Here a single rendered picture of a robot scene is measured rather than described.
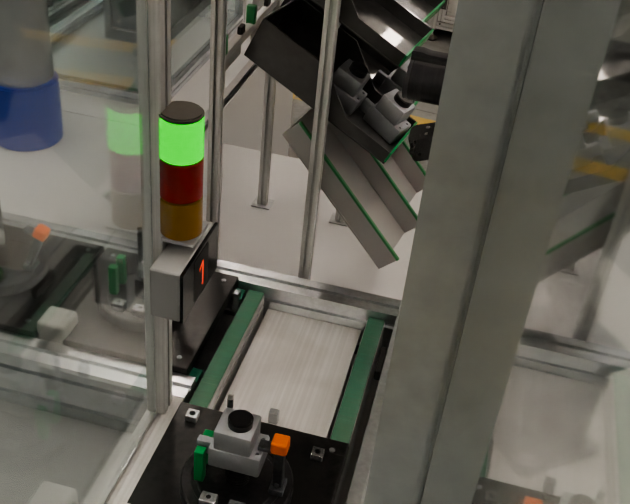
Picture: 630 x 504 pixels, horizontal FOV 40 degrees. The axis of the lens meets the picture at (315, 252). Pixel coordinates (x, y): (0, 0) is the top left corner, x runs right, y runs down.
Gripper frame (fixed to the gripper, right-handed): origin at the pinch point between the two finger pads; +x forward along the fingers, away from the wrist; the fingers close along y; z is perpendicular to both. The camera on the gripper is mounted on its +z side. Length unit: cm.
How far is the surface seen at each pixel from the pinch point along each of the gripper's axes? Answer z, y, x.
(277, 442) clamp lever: 15.3, 35.8, 17.1
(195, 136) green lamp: 29.3, 25.3, -15.0
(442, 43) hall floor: 33, -394, 124
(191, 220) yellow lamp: 29.7, 25.7, -4.3
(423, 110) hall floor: 30, -297, 124
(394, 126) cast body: 13.1, -20.7, 1.9
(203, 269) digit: 29.0, 23.3, 4.1
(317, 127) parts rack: 24.3, -14.5, 1.5
